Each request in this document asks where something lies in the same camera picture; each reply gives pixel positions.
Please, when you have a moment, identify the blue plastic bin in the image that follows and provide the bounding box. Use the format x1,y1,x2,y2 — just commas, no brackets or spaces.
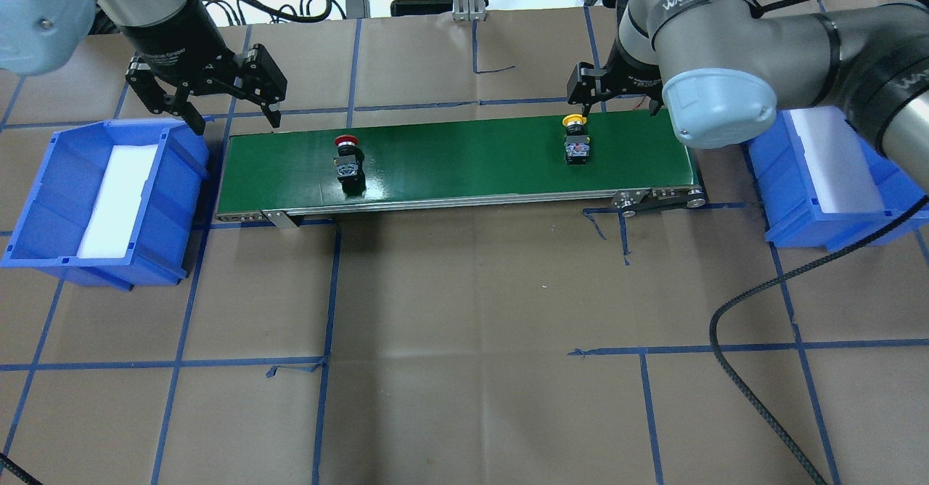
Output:
746,107,923,251
2,118,209,290

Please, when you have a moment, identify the white foam pad bin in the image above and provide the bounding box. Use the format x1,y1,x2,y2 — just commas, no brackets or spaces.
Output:
76,144,158,259
787,107,885,214

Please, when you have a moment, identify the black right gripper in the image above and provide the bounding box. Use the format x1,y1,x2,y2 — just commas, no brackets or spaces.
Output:
567,36,665,115

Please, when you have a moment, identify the blue right plastic bin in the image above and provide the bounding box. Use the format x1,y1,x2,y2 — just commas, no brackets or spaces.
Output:
746,107,923,251

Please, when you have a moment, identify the red push button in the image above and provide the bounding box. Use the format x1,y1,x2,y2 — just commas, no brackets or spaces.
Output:
334,134,367,197

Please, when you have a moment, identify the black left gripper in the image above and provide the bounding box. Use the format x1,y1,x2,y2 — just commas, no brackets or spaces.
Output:
99,0,287,136

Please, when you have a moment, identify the yellow push button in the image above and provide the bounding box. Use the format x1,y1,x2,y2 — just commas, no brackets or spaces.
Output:
562,114,591,166

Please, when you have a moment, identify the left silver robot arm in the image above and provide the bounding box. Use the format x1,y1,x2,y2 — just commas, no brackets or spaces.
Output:
2,0,287,134

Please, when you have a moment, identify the white foam pad left bin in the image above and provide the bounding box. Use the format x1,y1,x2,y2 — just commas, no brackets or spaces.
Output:
76,144,158,259

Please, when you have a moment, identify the white foam pad right bin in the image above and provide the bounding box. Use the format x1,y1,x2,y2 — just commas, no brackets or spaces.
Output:
787,107,885,214

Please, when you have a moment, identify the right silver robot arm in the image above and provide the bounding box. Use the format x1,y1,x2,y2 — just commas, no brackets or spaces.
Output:
567,0,928,188

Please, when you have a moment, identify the black power adapter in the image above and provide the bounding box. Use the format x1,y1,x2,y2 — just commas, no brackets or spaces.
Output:
343,0,371,19

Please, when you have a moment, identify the blue left plastic bin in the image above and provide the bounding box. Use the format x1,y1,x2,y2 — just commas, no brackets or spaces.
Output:
2,118,209,290

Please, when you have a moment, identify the green conveyor belt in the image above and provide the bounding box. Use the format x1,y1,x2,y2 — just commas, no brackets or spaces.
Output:
215,111,709,226

